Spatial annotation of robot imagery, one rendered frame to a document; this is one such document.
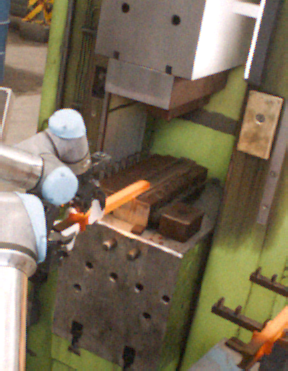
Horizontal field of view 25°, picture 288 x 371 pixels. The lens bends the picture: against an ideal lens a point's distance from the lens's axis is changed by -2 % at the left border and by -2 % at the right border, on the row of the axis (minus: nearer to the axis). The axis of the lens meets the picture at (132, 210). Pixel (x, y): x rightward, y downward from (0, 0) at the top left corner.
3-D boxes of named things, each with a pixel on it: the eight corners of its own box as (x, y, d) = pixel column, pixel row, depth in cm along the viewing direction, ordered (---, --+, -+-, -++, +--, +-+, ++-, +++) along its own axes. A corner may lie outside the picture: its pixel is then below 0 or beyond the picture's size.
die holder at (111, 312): (152, 382, 196) (182, 255, 177) (50, 332, 210) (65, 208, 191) (222, 305, 242) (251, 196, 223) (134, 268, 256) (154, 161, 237)
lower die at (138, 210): (145, 229, 187) (150, 202, 184) (86, 206, 195) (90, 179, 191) (204, 189, 222) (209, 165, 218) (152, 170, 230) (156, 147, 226)
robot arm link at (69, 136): (38, 117, 145) (71, 101, 147) (48, 152, 153) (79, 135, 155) (54, 136, 140) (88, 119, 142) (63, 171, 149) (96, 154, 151)
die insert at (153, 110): (168, 120, 185) (171, 100, 182) (144, 113, 187) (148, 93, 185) (208, 103, 209) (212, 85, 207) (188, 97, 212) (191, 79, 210)
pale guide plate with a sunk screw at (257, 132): (266, 159, 176) (281, 100, 169) (236, 149, 179) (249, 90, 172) (268, 158, 178) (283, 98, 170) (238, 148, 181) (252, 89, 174)
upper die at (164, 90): (168, 110, 172) (174, 75, 168) (103, 90, 180) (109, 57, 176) (225, 88, 207) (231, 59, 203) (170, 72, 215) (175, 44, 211)
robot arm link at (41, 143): (13, 166, 136) (59, 142, 139) (-4, 146, 144) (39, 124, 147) (25, 195, 141) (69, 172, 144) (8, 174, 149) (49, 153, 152)
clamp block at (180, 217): (183, 244, 183) (188, 223, 180) (156, 234, 186) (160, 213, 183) (200, 230, 193) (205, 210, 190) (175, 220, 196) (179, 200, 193)
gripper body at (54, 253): (38, 253, 162) (8, 271, 152) (42, 222, 158) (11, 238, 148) (64, 264, 159) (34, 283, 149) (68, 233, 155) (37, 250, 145)
